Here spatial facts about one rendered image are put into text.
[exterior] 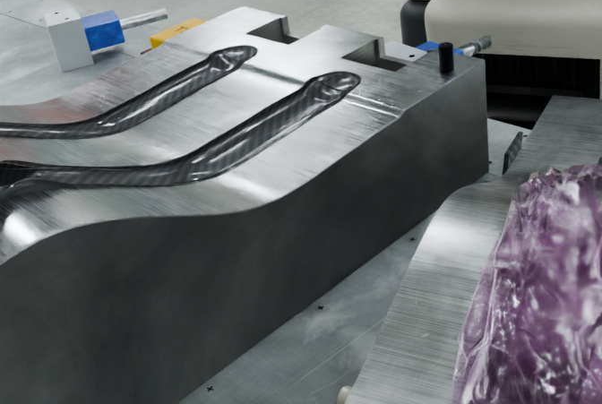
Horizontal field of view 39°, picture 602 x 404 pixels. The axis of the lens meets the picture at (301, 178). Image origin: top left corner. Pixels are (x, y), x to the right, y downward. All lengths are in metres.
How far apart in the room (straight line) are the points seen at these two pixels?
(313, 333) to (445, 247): 0.13
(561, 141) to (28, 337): 0.34
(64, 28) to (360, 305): 0.54
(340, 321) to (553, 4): 0.53
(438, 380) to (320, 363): 0.14
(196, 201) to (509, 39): 0.56
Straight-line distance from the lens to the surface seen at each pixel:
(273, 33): 0.72
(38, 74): 0.98
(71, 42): 0.96
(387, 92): 0.56
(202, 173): 0.53
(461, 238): 0.40
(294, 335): 0.51
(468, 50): 0.77
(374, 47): 0.65
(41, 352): 0.42
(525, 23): 0.94
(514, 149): 0.54
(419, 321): 0.38
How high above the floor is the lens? 1.13
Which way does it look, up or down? 30 degrees down
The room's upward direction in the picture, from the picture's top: 10 degrees counter-clockwise
